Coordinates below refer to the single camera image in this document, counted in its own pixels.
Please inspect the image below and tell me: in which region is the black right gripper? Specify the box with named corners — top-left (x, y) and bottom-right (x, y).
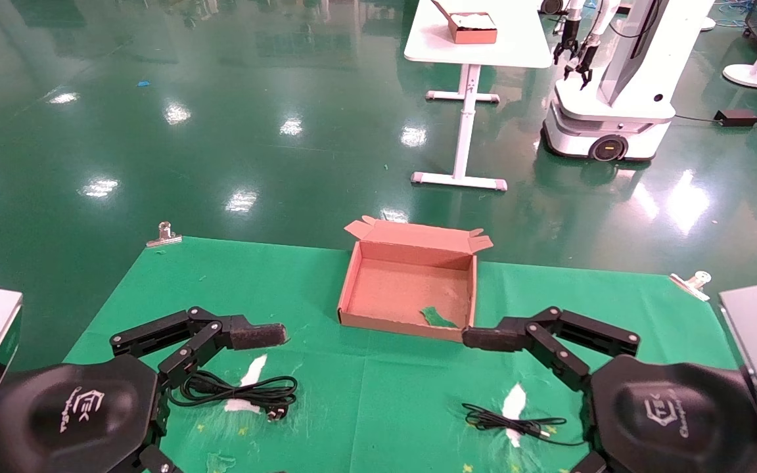
top-left (462, 306), bottom-right (757, 473)

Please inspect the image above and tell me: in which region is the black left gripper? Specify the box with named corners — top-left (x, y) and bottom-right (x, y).
top-left (0, 306), bottom-right (288, 473)

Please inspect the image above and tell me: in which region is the black power cable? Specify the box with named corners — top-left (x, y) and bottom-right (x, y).
top-left (168, 370), bottom-right (299, 422)

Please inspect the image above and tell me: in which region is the open brown cardboard box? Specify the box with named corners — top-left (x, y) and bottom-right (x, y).
top-left (337, 215), bottom-right (495, 344)

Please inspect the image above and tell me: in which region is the small brown box with white contents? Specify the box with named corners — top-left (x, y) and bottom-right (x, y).
top-left (430, 0), bottom-right (499, 45)

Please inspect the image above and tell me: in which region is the green paper scrap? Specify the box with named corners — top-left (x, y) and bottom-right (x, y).
top-left (419, 305), bottom-right (461, 329)

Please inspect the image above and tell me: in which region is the metal cloth clip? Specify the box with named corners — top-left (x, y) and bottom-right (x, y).
top-left (669, 270), bottom-right (713, 302)
top-left (146, 221), bottom-right (183, 248)

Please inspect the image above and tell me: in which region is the background robot black gripper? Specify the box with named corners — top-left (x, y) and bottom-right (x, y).
top-left (553, 13), bottom-right (581, 66)
top-left (563, 34), bottom-right (601, 91)

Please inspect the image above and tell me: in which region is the white wheeled background robot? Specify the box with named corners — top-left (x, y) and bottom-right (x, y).
top-left (541, 0), bottom-right (716, 163)

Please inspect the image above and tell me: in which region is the black power brick on floor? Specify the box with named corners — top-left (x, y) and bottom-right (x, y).
top-left (713, 108), bottom-right (757, 129)

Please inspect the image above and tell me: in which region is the white table with legs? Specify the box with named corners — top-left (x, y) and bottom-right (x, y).
top-left (403, 0), bottom-right (554, 192)

